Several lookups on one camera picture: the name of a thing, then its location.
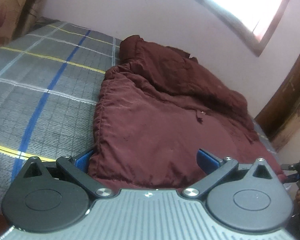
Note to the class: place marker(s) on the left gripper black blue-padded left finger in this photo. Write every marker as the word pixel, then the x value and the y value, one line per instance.
pixel 75 171

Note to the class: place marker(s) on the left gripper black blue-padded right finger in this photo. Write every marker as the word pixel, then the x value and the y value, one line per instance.
pixel 216 170

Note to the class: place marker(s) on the maroon quilted jacket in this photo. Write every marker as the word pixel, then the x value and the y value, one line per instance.
pixel 156 109

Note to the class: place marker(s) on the grey plaid bed sheet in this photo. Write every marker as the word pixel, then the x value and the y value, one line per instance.
pixel 50 79

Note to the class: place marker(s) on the wooden framed window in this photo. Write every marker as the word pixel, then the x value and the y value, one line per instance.
pixel 253 21

